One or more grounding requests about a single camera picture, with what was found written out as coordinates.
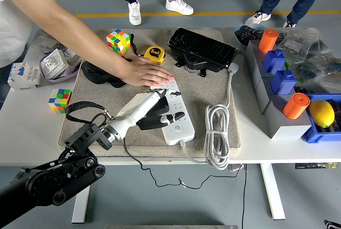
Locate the person's right hand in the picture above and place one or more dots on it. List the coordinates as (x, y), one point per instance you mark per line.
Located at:
(144, 73)

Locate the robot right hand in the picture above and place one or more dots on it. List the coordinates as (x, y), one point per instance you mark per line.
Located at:
(331, 225)

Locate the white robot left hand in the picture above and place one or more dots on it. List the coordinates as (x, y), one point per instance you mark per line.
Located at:
(136, 106)

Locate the white power strip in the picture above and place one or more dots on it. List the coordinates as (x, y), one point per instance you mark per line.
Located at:
(183, 133)

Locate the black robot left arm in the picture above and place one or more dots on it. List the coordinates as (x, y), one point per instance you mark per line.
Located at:
(48, 181)

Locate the person's right forearm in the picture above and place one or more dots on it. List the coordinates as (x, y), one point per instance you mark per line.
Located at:
(80, 34)

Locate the colourful puzzle cube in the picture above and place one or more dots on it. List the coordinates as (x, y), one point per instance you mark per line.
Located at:
(117, 41)
(60, 99)

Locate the black fabric pouch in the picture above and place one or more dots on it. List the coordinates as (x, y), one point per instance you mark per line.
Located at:
(93, 73)

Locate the grey-brown mat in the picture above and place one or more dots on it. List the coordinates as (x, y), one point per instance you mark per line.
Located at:
(202, 93)

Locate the black table control panel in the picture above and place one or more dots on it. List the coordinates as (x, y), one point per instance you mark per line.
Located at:
(306, 166)

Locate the white table leg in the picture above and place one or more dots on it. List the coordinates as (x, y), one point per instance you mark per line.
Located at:
(273, 194)
(82, 202)

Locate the purple bowl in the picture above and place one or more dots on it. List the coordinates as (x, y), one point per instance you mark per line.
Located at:
(57, 81)

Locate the blue plastic bin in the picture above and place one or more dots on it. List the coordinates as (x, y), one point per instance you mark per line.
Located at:
(311, 135)

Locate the clear bag of screws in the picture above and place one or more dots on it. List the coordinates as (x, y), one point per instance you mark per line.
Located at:
(49, 44)

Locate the light blue bowl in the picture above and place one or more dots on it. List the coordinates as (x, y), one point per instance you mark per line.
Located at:
(246, 33)

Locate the grey under-table box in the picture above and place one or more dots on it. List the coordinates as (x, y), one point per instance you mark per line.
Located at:
(235, 167)

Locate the yellow lemon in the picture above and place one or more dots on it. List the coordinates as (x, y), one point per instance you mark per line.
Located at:
(321, 113)

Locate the grey block holder box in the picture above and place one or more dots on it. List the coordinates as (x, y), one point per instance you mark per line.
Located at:
(279, 125)

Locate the white circuit breaker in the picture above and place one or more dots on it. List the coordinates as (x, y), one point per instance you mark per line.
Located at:
(22, 75)

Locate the orange cylinder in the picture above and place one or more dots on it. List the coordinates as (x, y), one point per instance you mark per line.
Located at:
(295, 106)
(267, 41)

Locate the blue block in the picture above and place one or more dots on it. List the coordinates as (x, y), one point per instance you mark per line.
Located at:
(274, 61)
(283, 82)

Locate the green plastic piece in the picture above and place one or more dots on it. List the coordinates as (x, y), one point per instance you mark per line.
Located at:
(287, 66)

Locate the clear bags of parts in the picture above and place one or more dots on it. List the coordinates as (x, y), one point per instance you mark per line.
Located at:
(319, 61)

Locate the white wall socket panel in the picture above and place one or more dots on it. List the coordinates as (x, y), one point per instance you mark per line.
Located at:
(54, 64)
(73, 56)

